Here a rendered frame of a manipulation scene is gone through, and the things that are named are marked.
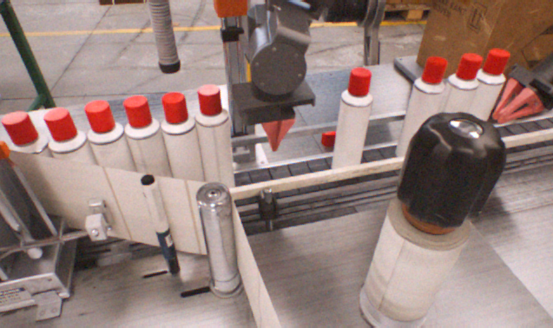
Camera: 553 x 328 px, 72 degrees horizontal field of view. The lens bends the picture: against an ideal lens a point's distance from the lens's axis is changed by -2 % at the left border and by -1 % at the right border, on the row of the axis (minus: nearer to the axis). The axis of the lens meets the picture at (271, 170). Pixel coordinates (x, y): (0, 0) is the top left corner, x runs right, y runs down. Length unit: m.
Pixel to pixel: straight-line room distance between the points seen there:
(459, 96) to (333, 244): 0.34
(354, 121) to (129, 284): 0.43
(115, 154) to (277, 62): 0.30
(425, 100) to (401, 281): 0.35
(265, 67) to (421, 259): 0.25
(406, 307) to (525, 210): 0.43
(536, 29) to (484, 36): 0.12
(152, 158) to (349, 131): 0.32
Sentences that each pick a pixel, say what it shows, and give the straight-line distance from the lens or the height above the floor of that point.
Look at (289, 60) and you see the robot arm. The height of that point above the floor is 1.20.
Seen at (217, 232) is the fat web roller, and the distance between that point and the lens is 0.45.
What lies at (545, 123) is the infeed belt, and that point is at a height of 0.88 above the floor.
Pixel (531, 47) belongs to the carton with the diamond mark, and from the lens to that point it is 1.12.
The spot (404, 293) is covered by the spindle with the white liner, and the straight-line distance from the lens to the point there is 0.48.
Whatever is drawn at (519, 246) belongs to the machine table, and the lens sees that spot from 0.80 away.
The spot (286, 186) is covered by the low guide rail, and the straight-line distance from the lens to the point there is 0.66.
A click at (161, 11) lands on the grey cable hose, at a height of 1.17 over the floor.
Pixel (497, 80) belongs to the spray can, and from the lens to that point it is 0.78.
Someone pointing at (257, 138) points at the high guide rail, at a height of 0.96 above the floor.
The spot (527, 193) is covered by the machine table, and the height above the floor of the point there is 0.83.
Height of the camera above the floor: 1.37
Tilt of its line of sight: 42 degrees down
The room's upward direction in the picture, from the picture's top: straight up
